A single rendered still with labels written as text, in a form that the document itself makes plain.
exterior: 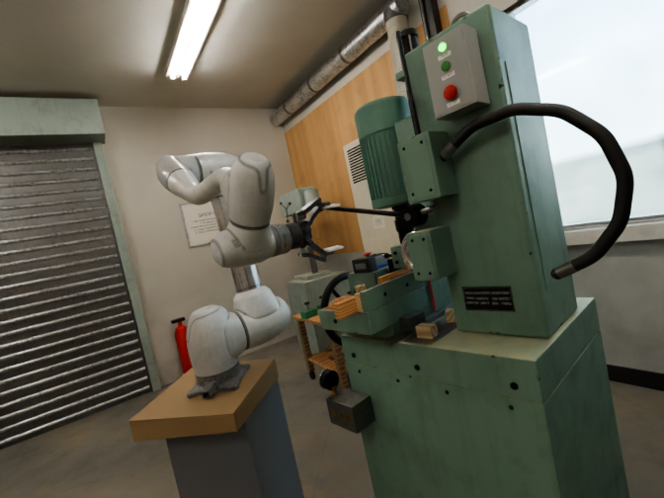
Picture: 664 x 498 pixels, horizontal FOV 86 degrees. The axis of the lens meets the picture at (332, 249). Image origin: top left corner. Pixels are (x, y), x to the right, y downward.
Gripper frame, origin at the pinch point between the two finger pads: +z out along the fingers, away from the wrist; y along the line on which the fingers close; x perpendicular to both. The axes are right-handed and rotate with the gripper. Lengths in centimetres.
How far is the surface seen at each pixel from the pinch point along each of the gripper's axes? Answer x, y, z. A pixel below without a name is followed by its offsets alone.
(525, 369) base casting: -61, -24, -8
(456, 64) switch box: -44, 37, -3
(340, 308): -21.0, -16.9, -19.8
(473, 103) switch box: -47, 29, -2
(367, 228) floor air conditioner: 116, -30, 138
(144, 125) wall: 308, 78, 35
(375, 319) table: -25.4, -21.5, -11.6
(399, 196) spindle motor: -20.2, 8.9, 7.4
